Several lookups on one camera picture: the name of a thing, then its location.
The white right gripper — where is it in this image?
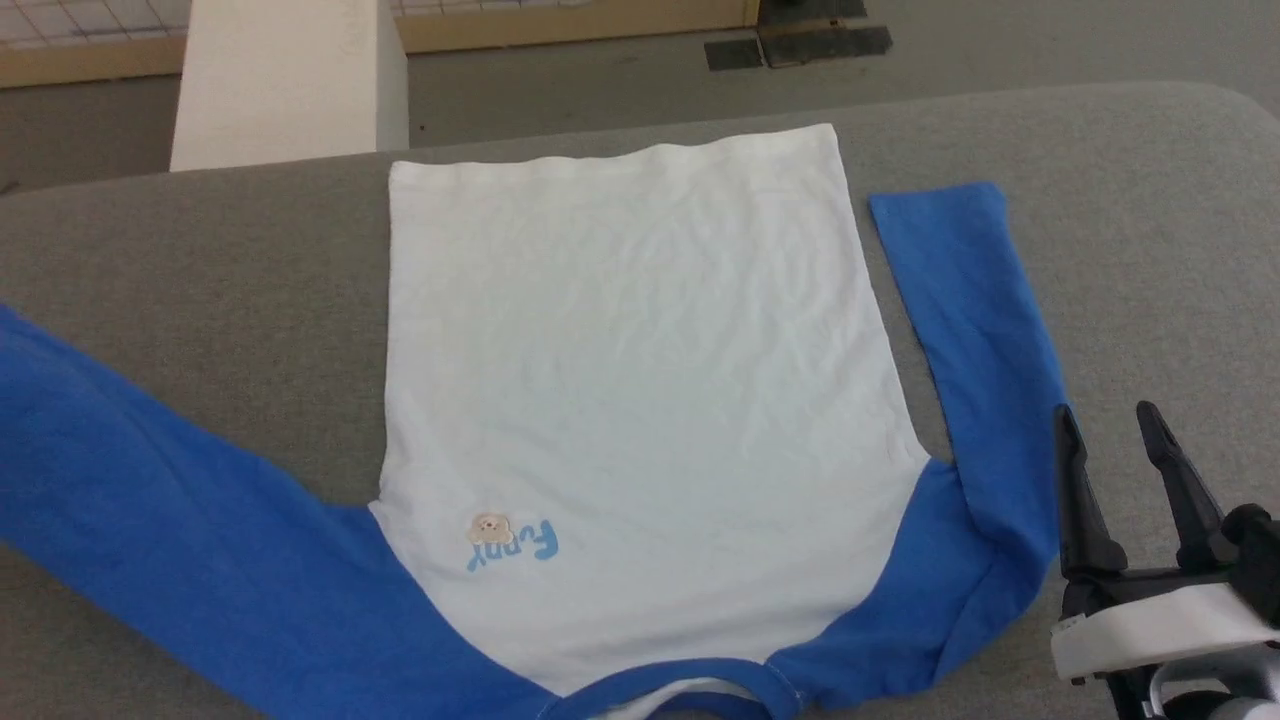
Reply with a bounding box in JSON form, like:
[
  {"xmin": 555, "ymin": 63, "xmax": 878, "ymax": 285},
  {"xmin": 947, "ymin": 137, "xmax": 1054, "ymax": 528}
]
[{"xmin": 1050, "ymin": 401, "xmax": 1280, "ymax": 687}]

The blue and white long-sleeve shirt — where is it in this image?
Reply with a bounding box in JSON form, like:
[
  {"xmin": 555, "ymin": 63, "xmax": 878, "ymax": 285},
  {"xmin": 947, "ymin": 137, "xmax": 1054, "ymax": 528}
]
[{"xmin": 0, "ymin": 122, "xmax": 1077, "ymax": 720}]

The small black floor patch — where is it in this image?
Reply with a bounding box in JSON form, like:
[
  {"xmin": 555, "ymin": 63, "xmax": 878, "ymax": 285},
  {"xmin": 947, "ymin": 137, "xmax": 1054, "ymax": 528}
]
[{"xmin": 704, "ymin": 39, "xmax": 767, "ymax": 72}]

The white rectangular box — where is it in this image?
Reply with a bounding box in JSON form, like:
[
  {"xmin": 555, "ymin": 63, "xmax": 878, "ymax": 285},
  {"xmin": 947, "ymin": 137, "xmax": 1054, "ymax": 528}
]
[{"xmin": 169, "ymin": 0, "xmax": 410, "ymax": 174}]

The grey fabric table cover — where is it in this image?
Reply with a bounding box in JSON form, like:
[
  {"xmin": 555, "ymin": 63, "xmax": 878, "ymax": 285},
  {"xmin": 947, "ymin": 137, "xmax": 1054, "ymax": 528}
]
[{"xmin": 0, "ymin": 81, "xmax": 1280, "ymax": 720}]

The large dark floor base plate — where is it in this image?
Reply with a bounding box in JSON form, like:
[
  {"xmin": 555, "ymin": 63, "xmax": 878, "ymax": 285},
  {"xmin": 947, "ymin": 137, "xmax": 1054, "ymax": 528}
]
[{"xmin": 757, "ymin": 18, "xmax": 894, "ymax": 68}]

